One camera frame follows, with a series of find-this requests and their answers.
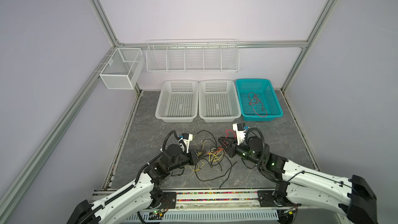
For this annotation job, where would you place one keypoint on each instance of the left white plastic basket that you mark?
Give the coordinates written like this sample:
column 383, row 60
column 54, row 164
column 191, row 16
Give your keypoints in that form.
column 178, row 101

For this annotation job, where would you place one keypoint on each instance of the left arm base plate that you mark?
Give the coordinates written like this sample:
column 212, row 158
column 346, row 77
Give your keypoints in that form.
column 166, row 200

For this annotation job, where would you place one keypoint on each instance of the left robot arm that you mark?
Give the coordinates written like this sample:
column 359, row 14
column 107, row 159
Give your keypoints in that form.
column 142, row 192

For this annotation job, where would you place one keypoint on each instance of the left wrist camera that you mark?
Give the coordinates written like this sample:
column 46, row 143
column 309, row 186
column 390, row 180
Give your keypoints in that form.
column 185, row 141

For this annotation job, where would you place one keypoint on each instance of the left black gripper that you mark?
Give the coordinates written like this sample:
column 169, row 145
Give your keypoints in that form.
column 194, row 159

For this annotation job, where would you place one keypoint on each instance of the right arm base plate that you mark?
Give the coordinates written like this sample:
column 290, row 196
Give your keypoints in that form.
column 272, row 198

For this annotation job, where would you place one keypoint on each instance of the middle white plastic basket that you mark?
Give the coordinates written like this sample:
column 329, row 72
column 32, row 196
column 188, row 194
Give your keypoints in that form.
column 218, row 101

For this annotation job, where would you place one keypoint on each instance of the teal plastic basket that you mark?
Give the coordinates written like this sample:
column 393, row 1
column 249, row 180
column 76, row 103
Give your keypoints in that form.
column 258, row 100

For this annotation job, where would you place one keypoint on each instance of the white plastic basket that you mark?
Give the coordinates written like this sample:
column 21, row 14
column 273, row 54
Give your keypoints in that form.
column 178, row 101
column 218, row 101

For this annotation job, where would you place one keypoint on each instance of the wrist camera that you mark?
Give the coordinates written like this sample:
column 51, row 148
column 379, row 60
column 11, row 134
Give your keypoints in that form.
column 240, row 132
column 185, row 141

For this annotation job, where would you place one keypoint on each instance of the front aluminium rail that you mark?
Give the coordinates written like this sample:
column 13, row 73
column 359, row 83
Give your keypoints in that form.
column 194, row 199

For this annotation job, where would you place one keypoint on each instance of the white slotted cable duct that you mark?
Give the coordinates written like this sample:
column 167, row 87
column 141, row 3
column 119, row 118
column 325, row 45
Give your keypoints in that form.
column 212, row 217

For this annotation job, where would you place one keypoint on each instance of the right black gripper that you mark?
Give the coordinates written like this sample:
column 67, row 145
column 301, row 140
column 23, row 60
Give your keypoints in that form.
column 231, row 150

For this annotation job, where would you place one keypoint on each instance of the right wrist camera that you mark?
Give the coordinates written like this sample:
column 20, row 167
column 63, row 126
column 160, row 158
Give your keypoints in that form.
column 240, row 132

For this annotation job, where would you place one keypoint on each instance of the white mesh wall box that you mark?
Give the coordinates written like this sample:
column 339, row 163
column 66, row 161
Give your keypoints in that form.
column 123, row 69

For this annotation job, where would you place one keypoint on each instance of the long white wire rack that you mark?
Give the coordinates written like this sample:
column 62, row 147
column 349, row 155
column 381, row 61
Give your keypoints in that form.
column 192, row 56

